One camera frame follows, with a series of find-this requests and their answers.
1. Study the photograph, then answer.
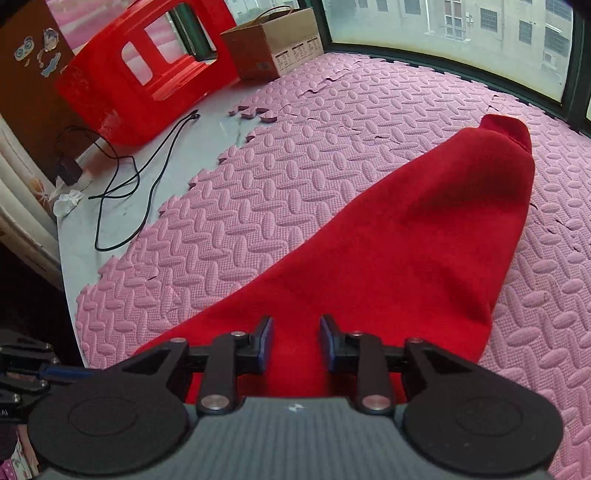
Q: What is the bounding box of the red knit sweater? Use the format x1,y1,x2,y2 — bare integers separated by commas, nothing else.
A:
133,113,537,402

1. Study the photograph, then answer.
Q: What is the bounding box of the crumpled white tissue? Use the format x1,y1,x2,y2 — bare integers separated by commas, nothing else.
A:
52,190,84,219

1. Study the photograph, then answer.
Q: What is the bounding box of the black power adapter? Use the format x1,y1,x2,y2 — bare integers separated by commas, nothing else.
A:
56,157,83,186

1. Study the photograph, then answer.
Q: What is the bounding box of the pink foam floor mat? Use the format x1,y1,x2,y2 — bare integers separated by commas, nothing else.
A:
76,54,590,479

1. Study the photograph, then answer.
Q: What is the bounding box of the red plastic stool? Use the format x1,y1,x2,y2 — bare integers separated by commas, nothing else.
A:
55,1,238,148

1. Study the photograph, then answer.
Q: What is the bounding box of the brown cardboard box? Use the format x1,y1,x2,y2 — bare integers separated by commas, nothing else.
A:
221,6,324,81

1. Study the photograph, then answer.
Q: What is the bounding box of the black cable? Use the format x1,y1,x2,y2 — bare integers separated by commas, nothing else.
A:
55,109,202,252

